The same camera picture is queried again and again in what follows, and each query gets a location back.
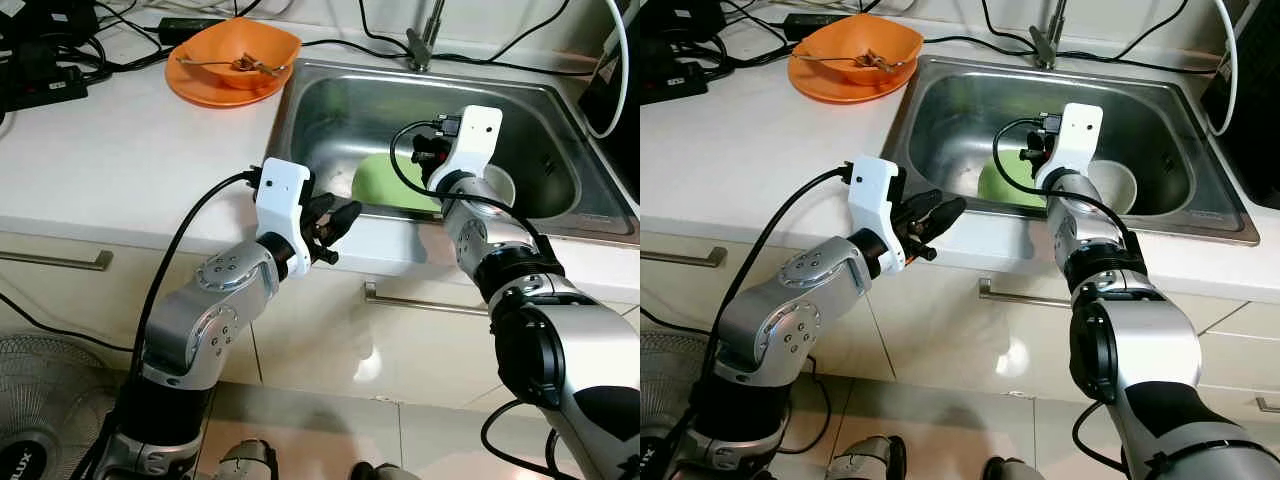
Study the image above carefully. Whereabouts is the stainless steel sink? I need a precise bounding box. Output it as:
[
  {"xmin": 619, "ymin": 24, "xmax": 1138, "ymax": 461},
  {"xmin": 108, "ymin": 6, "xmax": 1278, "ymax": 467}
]
[
  {"xmin": 275, "ymin": 57, "xmax": 639, "ymax": 246},
  {"xmin": 890, "ymin": 55, "xmax": 1261, "ymax": 246}
]

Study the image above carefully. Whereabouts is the thin black power cord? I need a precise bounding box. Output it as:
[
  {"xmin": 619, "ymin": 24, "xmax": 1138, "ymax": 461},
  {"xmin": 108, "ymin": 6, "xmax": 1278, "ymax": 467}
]
[
  {"xmin": 780, "ymin": 355, "xmax": 836, "ymax": 456},
  {"xmin": 0, "ymin": 292, "xmax": 136, "ymax": 353}
]

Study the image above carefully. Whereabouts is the black box device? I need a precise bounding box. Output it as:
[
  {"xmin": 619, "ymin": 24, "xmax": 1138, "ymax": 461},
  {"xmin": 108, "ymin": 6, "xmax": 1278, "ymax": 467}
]
[
  {"xmin": 0, "ymin": 0, "xmax": 99, "ymax": 46},
  {"xmin": 640, "ymin": 0, "xmax": 726, "ymax": 43}
]

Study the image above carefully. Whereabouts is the orange plate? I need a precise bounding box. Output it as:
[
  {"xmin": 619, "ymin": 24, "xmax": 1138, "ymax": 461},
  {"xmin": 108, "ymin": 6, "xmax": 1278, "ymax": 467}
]
[
  {"xmin": 165, "ymin": 55, "xmax": 291, "ymax": 109},
  {"xmin": 788, "ymin": 52, "xmax": 916, "ymax": 105}
]

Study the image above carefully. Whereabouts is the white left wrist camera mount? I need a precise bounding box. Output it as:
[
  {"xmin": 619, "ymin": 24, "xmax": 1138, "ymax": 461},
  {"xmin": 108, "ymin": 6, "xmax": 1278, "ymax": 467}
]
[
  {"xmin": 847, "ymin": 155, "xmax": 901, "ymax": 271},
  {"xmin": 255, "ymin": 158, "xmax": 313, "ymax": 279}
]

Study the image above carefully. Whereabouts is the grey floor fan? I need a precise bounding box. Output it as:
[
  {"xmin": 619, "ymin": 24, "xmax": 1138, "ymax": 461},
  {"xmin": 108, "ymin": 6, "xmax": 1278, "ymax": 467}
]
[
  {"xmin": 640, "ymin": 330, "xmax": 716, "ymax": 480},
  {"xmin": 0, "ymin": 333, "xmax": 141, "ymax": 480}
]

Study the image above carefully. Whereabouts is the cream cabinet door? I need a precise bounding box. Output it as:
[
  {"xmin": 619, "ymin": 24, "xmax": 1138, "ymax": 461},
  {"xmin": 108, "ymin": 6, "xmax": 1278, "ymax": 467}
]
[
  {"xmin": 640, "ymin": 230, "xmax": 881, "ymax": 381},
  {"xmin": 855, "ymin": 255, "xmax": 1271, "ymax": 406},
  {"xmin": 240, "ymin": 255, "xmax": 641, "ymax": 411},
  {"xmin": 0, "ymin": 232, "xmax": 263, "ymax": 386}
]

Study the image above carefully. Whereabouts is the silver metal spoon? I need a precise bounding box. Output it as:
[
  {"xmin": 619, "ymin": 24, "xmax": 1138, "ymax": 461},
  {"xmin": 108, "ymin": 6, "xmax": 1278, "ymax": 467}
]
[
  {"xmin": 176, "ymin": 55, "xmax": 291, "ymax": 79},
  {"xmin": 795, "ymin": 52, "xmax": 906, "ymax": 76}
]

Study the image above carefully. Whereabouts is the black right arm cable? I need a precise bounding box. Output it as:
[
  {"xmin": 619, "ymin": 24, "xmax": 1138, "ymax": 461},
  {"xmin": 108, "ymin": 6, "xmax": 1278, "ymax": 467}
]
[
  {"xmin": 390, "ymin": 117, "xmax": 546, "ymax": 261},
  {"xmin": 993, "ymin": 113, "xmax": 1136, "ymax": 251}
]

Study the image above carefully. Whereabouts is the silver sink faucet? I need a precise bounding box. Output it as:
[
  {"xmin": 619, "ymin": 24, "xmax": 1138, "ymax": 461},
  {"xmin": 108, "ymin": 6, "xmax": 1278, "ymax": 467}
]
[
  {"xmin": 1028, "ymin": 0, "xmax": 1068, "ymax": 71},
  {"xmin": 403, "ymin": 0, "xmax": 448, "ymax": 73}
]

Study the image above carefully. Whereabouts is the black power strip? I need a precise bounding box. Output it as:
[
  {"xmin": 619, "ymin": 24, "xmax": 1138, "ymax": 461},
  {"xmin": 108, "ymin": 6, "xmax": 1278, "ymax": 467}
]
[
  {"xmin": 640, "ymin": 58, "xmax": 711, "ymax": 106},
  {"xmin": 0, "ymin": 62, "xmax": 89, "ymax": 113}
]

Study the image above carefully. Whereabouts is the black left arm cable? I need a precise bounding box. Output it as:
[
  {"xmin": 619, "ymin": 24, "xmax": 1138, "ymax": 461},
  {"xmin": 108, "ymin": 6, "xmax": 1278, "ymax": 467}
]
[
  {"xmin": 665, "ymin": 165, "xmax": 856, "ymax": 480},
  {"xmin": 75, "ymin": 170, "xmax": 263, "ymax": 480}
]

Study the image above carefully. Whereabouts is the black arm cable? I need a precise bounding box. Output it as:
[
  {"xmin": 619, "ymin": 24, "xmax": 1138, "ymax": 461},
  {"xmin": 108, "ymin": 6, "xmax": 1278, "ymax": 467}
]
[
  {"xmin": 75, "ymin": 170, "xmax": 263, "ymax": 480},
  {"xmin": 993, "ymin": 113, "xmax": 1136, "ymax": 251},
  {"xmin": 665, "ymin": 165, "xmax": 856, "ymax": 480},
  {"xmin": 390, "ymin": 117, "xmax": 546, "ymax": 261}
]

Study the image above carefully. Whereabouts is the light green plate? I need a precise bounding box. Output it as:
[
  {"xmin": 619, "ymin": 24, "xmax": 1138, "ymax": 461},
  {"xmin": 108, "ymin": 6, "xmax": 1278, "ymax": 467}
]
[
  {"xmin": 350, "ymin": 153, "xmax": 446, "ymax": 214},
  {"xmin": 977, "ymin": 160, "xmax": 1051, "ymax": 209}
]

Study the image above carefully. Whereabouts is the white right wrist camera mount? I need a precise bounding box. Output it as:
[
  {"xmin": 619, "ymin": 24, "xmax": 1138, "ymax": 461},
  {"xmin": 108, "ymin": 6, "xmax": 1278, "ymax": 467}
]
[
  {"xmin": 1035, "ymin": 102, "xmax": 1104, "ymax": 186},
  {"xmin": 428, "ymin": 105, "xmax": 504, "ymax": 191}
]

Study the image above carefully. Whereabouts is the black countertop appliance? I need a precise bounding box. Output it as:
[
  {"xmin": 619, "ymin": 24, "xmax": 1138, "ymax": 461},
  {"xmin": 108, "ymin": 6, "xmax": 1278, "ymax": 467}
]
[
  {"xmin": 1200, "ymin": 0, "xmax": 1280, "ymax": 211},
  {"xmin": 580, "ymin": 0, "xmax": 641, "ymax": 206}
]

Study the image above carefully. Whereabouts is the black power adapter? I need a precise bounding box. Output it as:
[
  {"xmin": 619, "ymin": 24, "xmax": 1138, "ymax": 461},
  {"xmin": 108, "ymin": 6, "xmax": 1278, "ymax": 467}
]
[
  {"xmin": 780, "ymin": 12, "xmax": 849, "ymax": 39},
  {"xmin": 158, "ymin": 17, "xmax": 227, "ymax": 44}
]

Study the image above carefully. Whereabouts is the orange bowl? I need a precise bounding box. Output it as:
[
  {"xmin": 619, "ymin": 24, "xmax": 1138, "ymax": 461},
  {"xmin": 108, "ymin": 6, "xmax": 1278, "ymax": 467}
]
[
  {"xmin": 803, "ymin": 13, "xmax": 924, "ymax": 86},
  {"xmin": 180, "ymin": 17, "xmax": 303, "ymax": 91}
]

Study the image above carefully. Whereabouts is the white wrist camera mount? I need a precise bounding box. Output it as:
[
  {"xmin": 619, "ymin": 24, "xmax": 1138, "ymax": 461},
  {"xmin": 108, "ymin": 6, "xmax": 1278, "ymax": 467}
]
[
  {"xmin": 255, "ymin": 158, "xmax": 313, "ymax": 279},
  {"xmin": 1035, "ymin": 102, "xmax": 1104, "ymax": 186},
  {"xmin": 847, "ymin": 155, "xmax": 901, "ymax": 271},
  {"xmin": 428, "ymin": 105, "xmax": 504, "ymax": 191}
]

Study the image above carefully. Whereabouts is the grey robot left leg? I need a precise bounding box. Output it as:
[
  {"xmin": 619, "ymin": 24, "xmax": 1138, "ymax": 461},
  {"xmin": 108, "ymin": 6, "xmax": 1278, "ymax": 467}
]
[
  {"xmin": 215, "ymin": 438, "xmax": 278, "ymax": 480},
  {"xmin": 828, "ymin": 435, "xmax": 908, "ymax": 480}
]

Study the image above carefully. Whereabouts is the white cable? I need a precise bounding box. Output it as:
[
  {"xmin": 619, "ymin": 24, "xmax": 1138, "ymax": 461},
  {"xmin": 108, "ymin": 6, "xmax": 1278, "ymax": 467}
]
[
  {"xmin": 1205, "ymin": 0, "xmax": 1239, "ymax": 137},
  {"xmin": 585, "ymin": 0, "xmax": 629, "ymax": 139}
]

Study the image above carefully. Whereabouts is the white ceramic bowl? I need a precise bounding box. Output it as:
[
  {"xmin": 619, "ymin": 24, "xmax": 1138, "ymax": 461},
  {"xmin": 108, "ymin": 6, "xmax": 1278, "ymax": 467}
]
[
  {"xmin": 480, "ymin": 163, "xmax": 519, "ymax": 213},
  {"xmin": 1085, "ymin": 160, "xmax": 1140, "ymax": 215}
]

